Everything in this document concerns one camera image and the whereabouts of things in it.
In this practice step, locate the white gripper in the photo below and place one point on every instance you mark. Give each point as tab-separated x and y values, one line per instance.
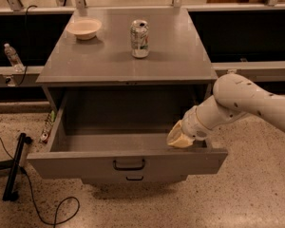
192	125

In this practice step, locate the grey top drawer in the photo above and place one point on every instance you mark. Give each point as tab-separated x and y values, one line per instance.
122	132

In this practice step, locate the grey drawer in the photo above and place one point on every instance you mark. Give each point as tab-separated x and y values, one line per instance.
133	179
122	132

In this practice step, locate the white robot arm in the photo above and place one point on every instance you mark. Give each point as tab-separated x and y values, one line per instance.
233	97

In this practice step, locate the grey metal drawer cabinet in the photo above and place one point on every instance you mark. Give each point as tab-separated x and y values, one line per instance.
172	40

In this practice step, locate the grey bottom drawer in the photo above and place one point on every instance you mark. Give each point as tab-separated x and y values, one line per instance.
133	179

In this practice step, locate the silver soda can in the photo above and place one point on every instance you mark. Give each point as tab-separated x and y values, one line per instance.
139	38

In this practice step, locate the snack bag in basket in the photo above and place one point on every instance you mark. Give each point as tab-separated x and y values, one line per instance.
47	127

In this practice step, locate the white paper bowl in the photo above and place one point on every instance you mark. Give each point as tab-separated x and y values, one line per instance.
84	29

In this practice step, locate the black stand leg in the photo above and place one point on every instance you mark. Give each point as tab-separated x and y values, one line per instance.
13	165

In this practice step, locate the clear plastic water bottle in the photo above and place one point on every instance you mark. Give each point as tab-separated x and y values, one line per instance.
14	58

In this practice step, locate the grey metal rail frame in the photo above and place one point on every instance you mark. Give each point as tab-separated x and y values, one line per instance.
132	72

